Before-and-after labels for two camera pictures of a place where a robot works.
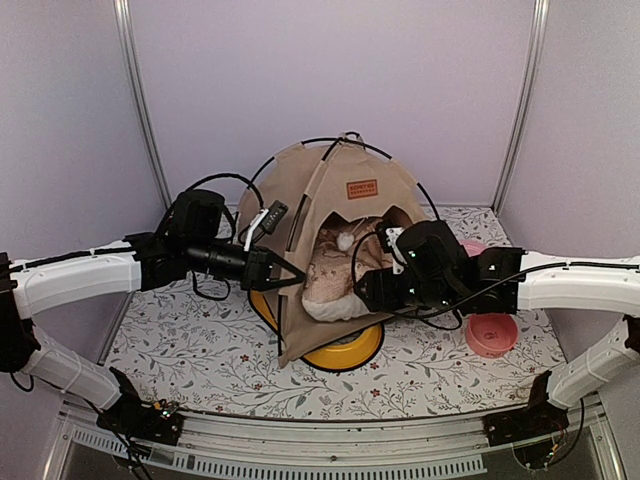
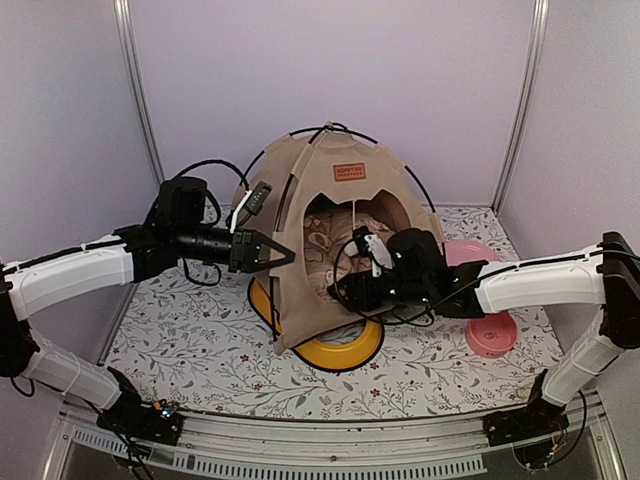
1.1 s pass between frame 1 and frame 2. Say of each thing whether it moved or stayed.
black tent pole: moved
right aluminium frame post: stayed
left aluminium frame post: stayed
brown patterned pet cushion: moved
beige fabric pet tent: moved
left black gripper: moved
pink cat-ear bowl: stayed
